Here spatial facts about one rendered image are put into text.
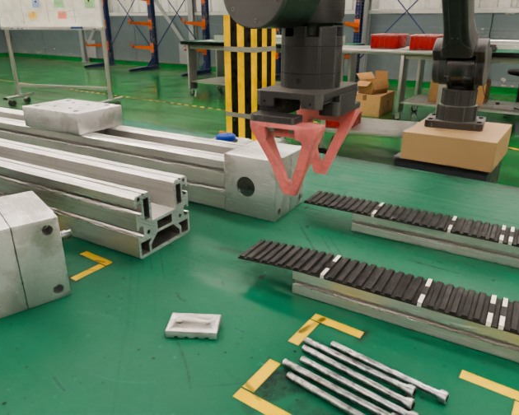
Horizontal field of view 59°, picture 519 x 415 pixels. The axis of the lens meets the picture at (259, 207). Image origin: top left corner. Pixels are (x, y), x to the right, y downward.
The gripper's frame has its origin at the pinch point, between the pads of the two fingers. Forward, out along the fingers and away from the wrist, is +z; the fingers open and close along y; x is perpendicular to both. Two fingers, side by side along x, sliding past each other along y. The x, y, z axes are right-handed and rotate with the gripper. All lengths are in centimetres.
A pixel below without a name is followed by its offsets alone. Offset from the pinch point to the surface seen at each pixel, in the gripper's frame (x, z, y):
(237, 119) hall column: -194, 64, -298
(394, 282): 10.1, 9.8, -0.1
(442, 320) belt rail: 15.4, 11.2, 2.2
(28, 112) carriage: -66, 2, -15
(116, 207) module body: -24.7, 7.3, 3.4
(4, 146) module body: -58, 5, -4
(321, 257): 1.6, 9.9, -1.7
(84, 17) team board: -458, -20, -376
